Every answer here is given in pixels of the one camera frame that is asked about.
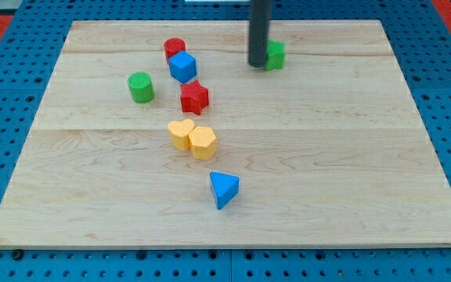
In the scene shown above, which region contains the wooden board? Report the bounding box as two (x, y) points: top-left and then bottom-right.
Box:
(0, 20), (451, 250)

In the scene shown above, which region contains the blue cube block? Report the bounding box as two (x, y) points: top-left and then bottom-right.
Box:
(168, 51), (197, 83)

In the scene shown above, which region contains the yellow hexagon block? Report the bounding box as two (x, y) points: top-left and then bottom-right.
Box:
(189, 126), (218, 161)

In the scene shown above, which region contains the blue triangle block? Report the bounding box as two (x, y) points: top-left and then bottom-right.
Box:
(210, 172), (240, 210)

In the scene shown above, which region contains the yellow heart block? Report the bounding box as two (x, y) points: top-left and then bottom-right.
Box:
(168, 119), (195, 150)

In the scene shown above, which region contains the red star block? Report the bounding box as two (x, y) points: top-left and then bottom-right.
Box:
(180, 80), (209, 115)

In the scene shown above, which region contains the green cylinder block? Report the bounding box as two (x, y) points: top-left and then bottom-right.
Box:
(127, 72), (155, 103)

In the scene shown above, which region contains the green star block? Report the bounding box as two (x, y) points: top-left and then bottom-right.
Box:
(265, 39), (285, 71)

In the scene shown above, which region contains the red cylinder block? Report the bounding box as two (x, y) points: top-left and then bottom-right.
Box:
(163, 38), (186, 61)

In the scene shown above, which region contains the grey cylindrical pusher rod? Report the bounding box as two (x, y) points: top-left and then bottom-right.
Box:
(248, 0), (272, 68)

